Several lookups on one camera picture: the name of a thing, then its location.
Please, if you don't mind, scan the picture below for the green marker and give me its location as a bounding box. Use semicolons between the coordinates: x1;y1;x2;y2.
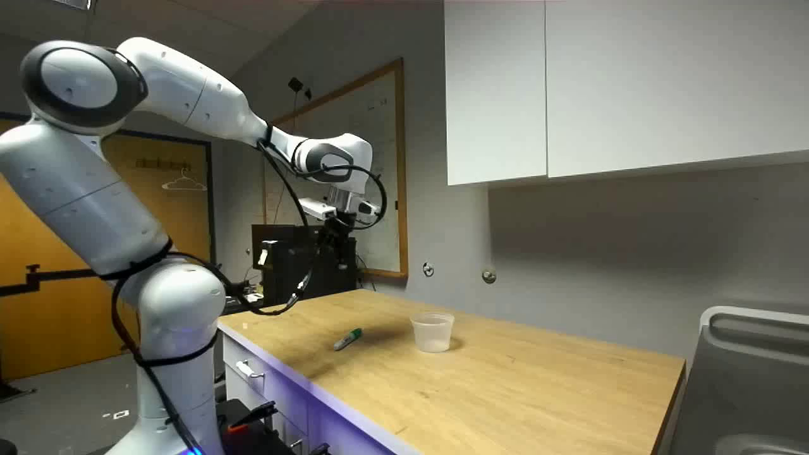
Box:
332;325;367;354

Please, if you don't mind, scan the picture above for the translucent plastic cup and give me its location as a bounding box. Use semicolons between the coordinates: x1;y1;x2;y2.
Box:
409;311;458;354

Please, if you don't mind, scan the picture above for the white base cabinet with drawers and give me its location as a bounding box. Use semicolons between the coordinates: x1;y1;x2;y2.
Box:
218;329;399;455

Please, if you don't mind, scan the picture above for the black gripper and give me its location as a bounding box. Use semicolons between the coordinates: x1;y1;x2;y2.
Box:
315;210;365;261

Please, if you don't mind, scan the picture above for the white wall cabinet door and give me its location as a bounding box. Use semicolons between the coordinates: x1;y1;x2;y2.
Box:
442;0;548;187

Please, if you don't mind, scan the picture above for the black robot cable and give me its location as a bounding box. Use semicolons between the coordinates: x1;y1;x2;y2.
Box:
108;123;392;455

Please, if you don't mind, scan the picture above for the wood framed whiteboard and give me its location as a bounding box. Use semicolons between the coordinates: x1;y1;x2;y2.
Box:
261;55;413;286

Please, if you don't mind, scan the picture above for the orange wooden door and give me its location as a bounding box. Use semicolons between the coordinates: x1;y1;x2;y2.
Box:
0;115;214;383

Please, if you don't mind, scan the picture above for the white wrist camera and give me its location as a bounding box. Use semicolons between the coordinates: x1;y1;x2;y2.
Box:
298;196;342;224

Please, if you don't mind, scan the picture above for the black box appliance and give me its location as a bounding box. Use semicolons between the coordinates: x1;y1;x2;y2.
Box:
251;223;362;308

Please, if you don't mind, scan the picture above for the white upper cabinet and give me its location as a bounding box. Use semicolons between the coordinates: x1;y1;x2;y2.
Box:
544;0;809;179

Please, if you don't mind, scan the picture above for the grey metal rack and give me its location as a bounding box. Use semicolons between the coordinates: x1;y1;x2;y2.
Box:
657;302;809;455

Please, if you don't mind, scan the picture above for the black device with red part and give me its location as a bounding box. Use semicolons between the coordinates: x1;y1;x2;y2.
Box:
214;397;298;455

